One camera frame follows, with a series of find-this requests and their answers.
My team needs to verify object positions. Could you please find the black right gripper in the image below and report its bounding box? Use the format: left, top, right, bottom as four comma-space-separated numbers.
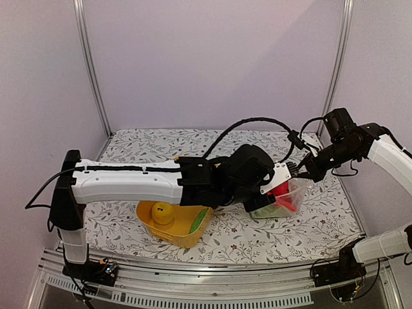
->
294, 138, 359, 182

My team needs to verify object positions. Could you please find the yellow toy lemon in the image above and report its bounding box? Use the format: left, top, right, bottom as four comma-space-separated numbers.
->
151, 202, 174, 225

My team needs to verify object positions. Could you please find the green toy broccoli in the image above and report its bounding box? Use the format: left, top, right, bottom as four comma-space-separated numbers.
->
253, 205, 282, 218

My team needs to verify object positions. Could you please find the red toy apple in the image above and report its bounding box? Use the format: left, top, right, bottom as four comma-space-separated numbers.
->
271, 182, 289, 197

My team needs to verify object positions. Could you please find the orange toy carrot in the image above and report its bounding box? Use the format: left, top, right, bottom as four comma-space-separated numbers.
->
276, 196, 297, 212

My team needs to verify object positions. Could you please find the clear zip top bag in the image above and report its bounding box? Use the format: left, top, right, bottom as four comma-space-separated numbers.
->
251, 178, 312, 219

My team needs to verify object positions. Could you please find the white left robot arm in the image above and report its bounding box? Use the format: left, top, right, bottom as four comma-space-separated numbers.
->
49, 145, 279, 279

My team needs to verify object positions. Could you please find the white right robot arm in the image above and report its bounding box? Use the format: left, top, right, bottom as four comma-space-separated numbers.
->
298, 108, 411, 281

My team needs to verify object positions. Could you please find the green toy cucumber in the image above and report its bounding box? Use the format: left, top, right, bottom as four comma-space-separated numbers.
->
189, 209, 208, 234

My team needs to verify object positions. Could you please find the yellow plastic basket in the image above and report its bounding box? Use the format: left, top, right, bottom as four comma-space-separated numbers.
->
135, 156, 215, 248

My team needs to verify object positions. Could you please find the floral tablecloth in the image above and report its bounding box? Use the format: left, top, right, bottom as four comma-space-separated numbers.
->
85, 129, 363, 264

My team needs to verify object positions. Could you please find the right aluminium frame post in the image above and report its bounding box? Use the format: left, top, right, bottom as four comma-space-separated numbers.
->
321, 0, 354, 116

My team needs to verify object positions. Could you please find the aluminium frame post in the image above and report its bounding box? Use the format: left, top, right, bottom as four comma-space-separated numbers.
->
73, 0, 113, 138
321, 0, 354, 116

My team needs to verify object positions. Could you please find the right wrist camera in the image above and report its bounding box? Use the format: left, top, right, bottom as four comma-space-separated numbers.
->
287, 130, 321, 152

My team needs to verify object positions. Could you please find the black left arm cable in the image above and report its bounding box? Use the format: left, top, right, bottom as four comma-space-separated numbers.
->
204, 116, 297, 162

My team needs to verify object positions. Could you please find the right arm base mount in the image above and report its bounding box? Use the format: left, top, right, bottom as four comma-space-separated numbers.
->
310, 240, 366, 302

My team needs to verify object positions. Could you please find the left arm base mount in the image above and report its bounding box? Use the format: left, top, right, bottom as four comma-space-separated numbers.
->
62, 259, 118, 287

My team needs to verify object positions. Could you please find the left aluminium frame post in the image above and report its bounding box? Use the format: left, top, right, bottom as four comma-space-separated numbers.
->
73, 0, 113, 138

